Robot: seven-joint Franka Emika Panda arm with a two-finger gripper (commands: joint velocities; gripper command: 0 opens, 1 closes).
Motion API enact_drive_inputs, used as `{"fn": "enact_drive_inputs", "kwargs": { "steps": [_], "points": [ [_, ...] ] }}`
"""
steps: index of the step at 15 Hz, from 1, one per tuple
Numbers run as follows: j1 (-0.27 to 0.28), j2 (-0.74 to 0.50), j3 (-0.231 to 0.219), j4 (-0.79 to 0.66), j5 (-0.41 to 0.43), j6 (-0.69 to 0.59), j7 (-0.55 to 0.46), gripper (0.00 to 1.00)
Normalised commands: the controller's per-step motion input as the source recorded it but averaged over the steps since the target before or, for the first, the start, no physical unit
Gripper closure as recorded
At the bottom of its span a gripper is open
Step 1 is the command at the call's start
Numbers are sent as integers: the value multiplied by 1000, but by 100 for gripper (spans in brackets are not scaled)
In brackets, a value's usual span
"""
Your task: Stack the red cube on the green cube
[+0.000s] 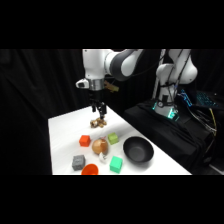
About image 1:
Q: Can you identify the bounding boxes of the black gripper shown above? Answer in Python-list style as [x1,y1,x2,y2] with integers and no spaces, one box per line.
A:
[89,89,108,120]

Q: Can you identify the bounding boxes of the red cube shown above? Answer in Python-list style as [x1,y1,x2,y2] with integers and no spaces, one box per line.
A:
[78,134,92,148]

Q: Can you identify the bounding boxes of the light green cube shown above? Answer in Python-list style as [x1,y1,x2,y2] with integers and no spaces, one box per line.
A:
[107,132,120,146]

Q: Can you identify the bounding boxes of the grey patterned cube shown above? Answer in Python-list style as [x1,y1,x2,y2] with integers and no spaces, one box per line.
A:
[71,154,86,171]

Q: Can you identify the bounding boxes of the small brown plush toy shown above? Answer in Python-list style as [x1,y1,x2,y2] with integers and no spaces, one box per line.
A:
[89,116,108,129]

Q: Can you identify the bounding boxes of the round gingerbread plush toy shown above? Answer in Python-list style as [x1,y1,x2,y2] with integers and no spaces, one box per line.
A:
[91,137,110,165]

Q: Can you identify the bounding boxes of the black bowl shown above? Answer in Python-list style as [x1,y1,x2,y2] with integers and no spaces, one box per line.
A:
[122,135,155,164]

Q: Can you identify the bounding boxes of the orange bowl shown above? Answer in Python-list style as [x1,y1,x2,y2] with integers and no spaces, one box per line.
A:
[81,163,100,176]

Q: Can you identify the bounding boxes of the black curtain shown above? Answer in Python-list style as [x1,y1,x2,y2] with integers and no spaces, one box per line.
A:
[0,49,224,176]

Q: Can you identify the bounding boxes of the small green light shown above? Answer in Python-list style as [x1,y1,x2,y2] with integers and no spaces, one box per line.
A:
[167,108,180,122]

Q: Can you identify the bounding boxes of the black robot stand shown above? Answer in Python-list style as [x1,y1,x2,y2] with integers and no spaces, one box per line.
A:
[123,99,219,176]

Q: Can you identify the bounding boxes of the blue backlit keyboard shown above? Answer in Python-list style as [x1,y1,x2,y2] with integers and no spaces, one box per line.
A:
[179,88,221,108]

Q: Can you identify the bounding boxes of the tan wrist camera mount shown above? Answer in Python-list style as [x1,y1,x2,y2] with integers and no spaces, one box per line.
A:
[103,80,120,93]

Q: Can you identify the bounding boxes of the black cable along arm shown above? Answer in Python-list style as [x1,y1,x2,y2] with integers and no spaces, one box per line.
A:
[162,49,186,111]

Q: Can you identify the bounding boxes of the yellow cable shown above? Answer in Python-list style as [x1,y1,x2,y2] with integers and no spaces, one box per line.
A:
[204,107,218,137]

